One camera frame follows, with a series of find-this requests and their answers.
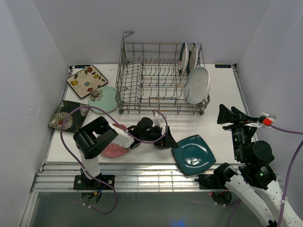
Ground dark teal square plate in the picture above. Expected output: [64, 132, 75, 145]
[172, 134, 216, 175]

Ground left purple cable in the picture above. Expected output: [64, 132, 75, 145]
[60, 105, 169, 215]

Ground white oval plate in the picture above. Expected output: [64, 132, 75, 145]
[184, 67, 211, 105]

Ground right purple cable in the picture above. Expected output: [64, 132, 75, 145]
[189, 124, 303, 227]

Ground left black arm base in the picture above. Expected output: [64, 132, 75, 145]
[73, 174, 115, 191]

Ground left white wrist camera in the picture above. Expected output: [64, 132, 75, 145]
[153, 112, 166, 130]

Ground grey wire dish rack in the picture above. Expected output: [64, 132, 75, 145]
[116, 31, 210, 115]

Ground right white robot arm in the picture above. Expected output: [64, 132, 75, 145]
[214, 104, 303, 227]

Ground mint green flower plate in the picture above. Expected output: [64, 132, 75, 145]
[88, 86, 117, 112]

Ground pink polka dot plate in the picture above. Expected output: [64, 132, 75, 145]
[101, 123, 134, 158]

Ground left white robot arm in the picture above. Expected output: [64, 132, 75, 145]
[73, 116, 178, 190]

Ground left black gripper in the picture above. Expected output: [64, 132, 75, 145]
[141, 126, 178, 148]

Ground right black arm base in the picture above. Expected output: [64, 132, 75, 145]
[195, 174, 231, 190]

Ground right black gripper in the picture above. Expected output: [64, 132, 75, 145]
[216, 103, 258, 160]

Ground cream square floral plate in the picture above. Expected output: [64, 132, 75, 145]
[66, 65, 108, 99]

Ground dark square floral plate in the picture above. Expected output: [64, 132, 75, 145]
[48, 100, 90, 133]

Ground purple cable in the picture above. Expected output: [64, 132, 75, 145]
[60, 105, 169, 215]
[189, 124, 303, 227]

